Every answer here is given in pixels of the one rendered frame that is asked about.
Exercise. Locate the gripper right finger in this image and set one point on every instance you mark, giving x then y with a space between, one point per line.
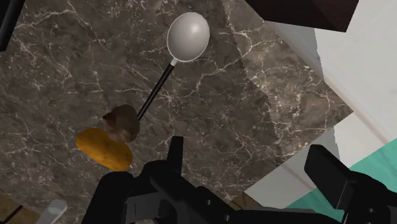
361 194

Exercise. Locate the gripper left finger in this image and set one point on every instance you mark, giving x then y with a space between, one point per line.
116 198

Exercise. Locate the orange-yellow oval potato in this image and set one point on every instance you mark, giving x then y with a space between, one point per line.
104 150

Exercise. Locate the clear glass tumbler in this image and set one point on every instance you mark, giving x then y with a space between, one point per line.
54 212

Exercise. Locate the brown potato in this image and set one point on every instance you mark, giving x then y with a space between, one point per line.
122 124

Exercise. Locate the white counter cabinet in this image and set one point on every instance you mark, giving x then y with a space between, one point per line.
359 77

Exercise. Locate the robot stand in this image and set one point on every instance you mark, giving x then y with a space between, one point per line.
304 12

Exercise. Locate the black box-shaped object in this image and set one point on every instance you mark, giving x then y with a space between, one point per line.
7 21

